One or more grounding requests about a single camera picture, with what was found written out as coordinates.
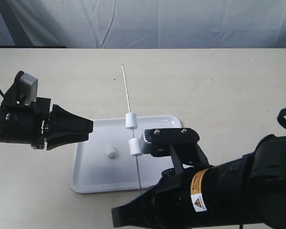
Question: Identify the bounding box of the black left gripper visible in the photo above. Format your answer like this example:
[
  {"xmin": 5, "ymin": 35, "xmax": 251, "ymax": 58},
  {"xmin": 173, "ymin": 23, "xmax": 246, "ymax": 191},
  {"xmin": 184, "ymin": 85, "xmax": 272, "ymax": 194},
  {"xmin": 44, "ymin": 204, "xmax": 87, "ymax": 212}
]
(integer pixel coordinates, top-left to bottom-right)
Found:
[{"xmin": 0, "ymin": 97, "xmax": 93, "ymax": 150}]

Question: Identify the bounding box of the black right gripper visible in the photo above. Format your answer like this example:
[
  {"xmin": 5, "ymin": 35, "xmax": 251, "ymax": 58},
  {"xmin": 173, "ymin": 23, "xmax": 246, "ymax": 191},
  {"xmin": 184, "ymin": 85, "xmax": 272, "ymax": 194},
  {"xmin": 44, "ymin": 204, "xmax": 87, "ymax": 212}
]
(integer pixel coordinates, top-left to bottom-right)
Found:
[{"xmin": 111, "ymin": 168, "xmax": 193, "ymax": 229}]

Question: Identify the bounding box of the white marshmallow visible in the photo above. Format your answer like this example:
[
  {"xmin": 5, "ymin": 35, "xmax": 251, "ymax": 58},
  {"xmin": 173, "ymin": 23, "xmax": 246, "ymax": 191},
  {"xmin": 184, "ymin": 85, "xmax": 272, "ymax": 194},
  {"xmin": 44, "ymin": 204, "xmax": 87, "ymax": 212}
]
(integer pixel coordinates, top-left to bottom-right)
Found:
[
  {"xmin": 104, "ymin": 145, "xmax": 118, "ymax": 159},
  {"xmin": 128, "ymin": 138, "xmax": 142, "ymax": 156},
  {"xmin": 125, "ymin": 112, "xmax": 138, "ymax": 130}
]

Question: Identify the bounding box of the thin metal skewer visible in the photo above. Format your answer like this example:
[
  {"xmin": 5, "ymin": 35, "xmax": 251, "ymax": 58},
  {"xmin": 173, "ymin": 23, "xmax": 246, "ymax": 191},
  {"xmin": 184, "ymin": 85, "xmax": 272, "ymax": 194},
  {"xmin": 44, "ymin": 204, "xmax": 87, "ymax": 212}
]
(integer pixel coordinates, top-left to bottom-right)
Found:
[{"xmin": 122, "ymin": 63, "xmax": 143, "ymax": 194}]

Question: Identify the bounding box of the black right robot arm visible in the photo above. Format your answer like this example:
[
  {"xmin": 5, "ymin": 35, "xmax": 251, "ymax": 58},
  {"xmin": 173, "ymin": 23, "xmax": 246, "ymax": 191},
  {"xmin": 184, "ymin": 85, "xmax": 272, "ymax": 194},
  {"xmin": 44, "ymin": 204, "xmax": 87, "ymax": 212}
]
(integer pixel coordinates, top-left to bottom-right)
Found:
[{"xmin": 111, "ymin": 135, "xmax": 286, "ymax": 229}]

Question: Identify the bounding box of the white plastic tray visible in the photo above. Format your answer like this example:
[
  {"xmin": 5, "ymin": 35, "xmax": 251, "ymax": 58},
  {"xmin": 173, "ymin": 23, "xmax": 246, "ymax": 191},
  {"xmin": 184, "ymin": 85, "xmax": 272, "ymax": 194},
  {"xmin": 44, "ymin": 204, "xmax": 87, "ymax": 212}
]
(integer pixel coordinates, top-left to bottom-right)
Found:
[{"xmin": 70, "ymin": 114, "xmax": 182, "ymax": 193}]

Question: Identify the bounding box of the white backdrop cloth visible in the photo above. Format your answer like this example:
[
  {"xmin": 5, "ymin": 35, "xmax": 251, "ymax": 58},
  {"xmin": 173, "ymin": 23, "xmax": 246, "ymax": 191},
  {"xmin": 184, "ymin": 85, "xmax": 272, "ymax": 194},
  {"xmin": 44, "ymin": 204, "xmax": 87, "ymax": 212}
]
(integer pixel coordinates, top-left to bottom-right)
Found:
[{"xmin": 0, "ymin": 0, "xmax": 286, "ymax": 49}]

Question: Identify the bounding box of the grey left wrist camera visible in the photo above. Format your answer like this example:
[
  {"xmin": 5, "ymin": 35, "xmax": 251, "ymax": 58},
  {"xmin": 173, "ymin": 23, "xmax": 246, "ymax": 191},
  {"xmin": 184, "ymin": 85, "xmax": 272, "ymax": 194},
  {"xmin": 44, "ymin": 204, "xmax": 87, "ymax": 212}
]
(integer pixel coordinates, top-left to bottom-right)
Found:
[{"xmin": 16, "ymin": 73, "xmax": 38, "ymax": 105}]

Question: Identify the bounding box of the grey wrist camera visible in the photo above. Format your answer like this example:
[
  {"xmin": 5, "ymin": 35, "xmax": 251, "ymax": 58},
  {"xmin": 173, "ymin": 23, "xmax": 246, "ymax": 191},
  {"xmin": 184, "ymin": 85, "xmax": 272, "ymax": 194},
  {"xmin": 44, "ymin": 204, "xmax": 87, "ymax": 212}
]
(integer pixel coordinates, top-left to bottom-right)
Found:
[
  {"xmin": 16, "ymin": 73, "xmax": 38, "ymax": 105},
  {"xmin": 139, "ymin": 128, "xmax": 200, "ymax": 157}
]

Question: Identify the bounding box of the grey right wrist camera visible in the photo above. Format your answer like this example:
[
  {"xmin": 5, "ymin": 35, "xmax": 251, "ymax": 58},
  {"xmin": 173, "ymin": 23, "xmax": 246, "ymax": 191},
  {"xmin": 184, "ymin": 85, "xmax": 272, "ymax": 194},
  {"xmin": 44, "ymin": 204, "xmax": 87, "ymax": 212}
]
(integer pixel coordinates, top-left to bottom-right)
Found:
[{"xmin": 139, "ymin": 128, "xmax": 200, "ymax": 157}]

